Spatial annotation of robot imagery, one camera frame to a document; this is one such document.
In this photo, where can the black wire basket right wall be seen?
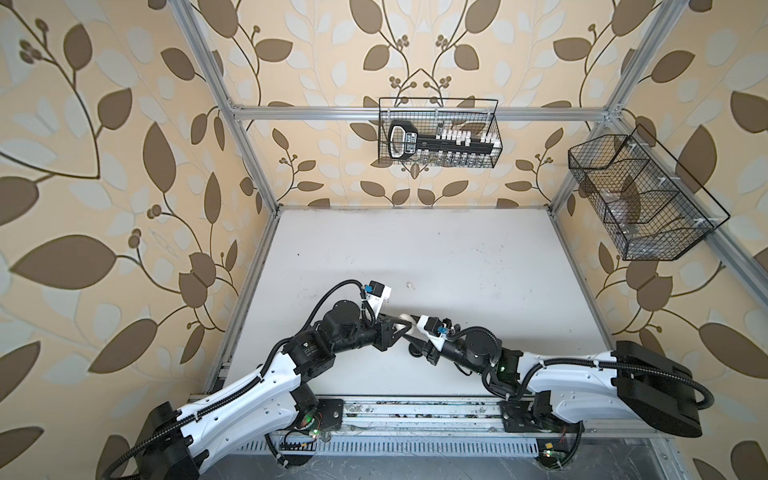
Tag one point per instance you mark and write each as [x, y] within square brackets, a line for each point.
[653, 207]

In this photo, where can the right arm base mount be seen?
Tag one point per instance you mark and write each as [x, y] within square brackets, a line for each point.
[536, 416]

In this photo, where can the black tool with white parts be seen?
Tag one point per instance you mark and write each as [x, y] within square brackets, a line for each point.
[404, 141]

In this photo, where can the black wire basket wall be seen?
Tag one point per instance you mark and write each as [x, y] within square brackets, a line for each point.
[426, 113]
[653, 207]

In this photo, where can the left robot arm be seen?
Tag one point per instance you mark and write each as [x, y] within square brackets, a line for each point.
[184, 443]

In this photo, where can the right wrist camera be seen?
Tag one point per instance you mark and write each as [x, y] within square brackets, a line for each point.
[435, 327]

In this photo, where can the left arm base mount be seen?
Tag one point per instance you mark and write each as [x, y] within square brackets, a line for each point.
[297, 443]

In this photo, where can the black wire basket back wall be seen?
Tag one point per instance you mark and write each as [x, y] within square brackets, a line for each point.
[426, 113]

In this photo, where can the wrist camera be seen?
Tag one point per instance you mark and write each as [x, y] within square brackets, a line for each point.
[377, 295]
[435, 327]

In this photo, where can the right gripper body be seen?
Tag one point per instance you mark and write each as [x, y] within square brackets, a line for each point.
[434, 350]

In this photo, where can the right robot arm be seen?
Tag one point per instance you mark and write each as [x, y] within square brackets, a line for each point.
[629, 382]

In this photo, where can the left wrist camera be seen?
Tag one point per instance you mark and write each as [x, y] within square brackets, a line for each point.
[377, 295]

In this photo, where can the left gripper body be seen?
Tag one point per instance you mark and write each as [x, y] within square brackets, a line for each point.
[382, 341]

